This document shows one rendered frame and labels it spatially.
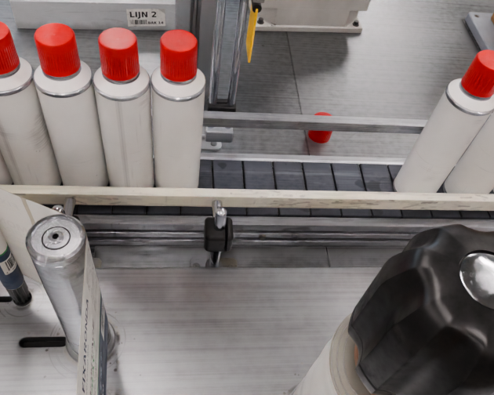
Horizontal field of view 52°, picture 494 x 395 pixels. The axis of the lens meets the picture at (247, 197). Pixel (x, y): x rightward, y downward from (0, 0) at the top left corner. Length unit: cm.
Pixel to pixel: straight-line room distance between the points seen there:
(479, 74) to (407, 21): 53
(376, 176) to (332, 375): 39
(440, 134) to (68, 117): 38
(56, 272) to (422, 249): 23
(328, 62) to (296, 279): 45
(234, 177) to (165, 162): 11
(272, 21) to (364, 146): 30
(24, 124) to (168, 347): 25
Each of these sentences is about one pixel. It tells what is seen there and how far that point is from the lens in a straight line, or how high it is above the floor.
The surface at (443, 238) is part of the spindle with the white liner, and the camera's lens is 25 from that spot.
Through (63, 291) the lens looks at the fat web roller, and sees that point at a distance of 38.
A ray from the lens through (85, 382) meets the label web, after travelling 34.
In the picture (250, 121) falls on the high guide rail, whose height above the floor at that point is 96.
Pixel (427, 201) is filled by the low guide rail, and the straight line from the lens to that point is 63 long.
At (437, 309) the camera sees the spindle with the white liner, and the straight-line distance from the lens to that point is 23.
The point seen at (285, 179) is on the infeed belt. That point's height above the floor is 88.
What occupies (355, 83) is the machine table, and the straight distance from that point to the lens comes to 87.
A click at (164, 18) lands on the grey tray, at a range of 90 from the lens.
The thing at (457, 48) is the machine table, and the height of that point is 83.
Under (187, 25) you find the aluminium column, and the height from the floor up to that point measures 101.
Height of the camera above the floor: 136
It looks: 53 degrees down
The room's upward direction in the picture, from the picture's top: 11 degrees clockwise
